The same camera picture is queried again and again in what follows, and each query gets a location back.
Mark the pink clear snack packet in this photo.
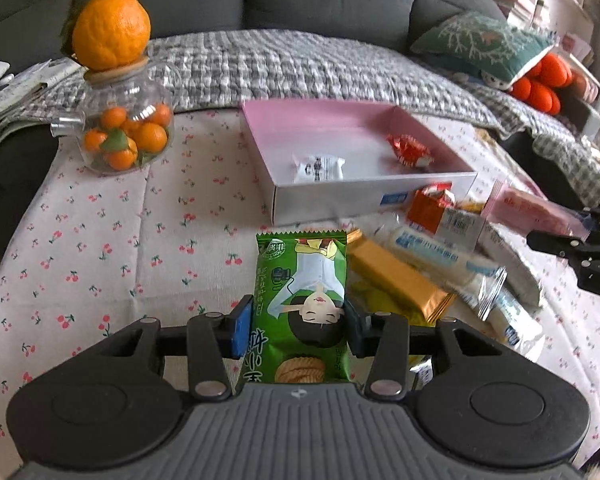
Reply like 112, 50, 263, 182
485, 182, 593, 241

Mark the red and white snack packet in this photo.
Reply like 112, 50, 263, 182
420, 183, 454, 206

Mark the silver snack packet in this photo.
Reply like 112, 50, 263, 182
475, 225, 546, 309

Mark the gold wafer packet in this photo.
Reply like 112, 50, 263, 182
347, 230, 457, 324

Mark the printed beige cloth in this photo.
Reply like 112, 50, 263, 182
475, 129, 548, 193

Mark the cherry print tablecloth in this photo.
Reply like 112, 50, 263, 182
0, 105, 600, 467

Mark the yellow snack packet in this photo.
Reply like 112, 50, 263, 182
347, 280, 431, 327

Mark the pink cardboard box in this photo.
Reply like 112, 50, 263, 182
241, 100, 478, 226

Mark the green patterned cushion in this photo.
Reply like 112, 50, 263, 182
410, 11, 556, 84

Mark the red foil candy packet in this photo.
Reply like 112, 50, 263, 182
386, 134, 434, 168

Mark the pile of kumquats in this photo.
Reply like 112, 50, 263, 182
82, 102, 175, 172

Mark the glass jar with oranges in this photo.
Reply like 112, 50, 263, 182
50, 55, 182, 177

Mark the clear blue rice cracker packet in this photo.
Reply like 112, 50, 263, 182
380, 220, 508, 312
480, 285, 546, 362

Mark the stack of newspapers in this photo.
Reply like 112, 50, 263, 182
0, 57, 84, 126

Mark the large orange with leaves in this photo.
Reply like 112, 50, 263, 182
60, 0, 152, 71

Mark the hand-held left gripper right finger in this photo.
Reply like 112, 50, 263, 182
345, 300, 507, 402

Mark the green cartoon snack packet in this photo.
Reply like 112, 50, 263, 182
240, 229, 352, 391

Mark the white plush doll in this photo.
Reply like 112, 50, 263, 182
480, 70, 512, 91

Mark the orange plush toy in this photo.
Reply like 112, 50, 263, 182
510, 54, 574, 115

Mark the small white snack packet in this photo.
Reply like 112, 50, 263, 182
292, 154, 347, 184

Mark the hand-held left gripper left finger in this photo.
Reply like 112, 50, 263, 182
95, 295, 255, 402

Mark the grey checked blanket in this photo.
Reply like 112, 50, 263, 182
0, 29, 600, 201

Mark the orange snack packet white label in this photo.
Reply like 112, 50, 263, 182
406, 187, 483, 248

